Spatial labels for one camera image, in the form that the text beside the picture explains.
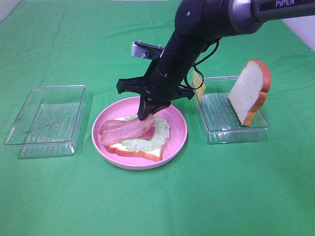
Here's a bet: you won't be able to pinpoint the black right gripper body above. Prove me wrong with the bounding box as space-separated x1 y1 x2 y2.
116 59 194 102

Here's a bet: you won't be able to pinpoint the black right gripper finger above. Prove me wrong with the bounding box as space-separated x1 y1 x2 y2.
150 101 171 115
137 95 159 120

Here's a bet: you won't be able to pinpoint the toy lettuce leaf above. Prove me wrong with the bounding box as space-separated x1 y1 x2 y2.
117 116 170 152

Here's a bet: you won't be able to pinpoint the toy bacon strip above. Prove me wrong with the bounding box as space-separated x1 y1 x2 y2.
100 115 156 148
99 119 155 140

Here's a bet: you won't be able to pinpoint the toy cheese slice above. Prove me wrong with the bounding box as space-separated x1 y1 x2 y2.
192 71 206 102

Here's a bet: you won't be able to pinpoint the toy bread slice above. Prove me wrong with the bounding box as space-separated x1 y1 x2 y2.
228 59 271 126
105 117 165 162

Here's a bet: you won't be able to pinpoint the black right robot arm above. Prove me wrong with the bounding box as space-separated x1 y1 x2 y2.
117 0 315 120

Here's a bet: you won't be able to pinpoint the pink plate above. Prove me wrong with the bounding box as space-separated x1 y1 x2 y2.
92 96 188 170

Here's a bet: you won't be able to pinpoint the clear plastic tray right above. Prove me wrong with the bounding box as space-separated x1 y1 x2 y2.
193 76 269 144

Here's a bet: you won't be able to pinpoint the clear plastic tray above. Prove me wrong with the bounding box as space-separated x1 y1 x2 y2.
4 85 87 159
193 76 269 144

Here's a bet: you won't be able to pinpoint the clear plastic tray left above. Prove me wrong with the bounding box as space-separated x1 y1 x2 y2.
4 85 87 159

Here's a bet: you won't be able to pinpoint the green tablecloth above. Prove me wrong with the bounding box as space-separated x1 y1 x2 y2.
0 0 315 236

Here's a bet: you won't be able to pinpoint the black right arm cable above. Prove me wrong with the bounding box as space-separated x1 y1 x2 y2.
184 40 220 90

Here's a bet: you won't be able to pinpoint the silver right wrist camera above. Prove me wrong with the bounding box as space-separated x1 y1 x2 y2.
131 40 164 60

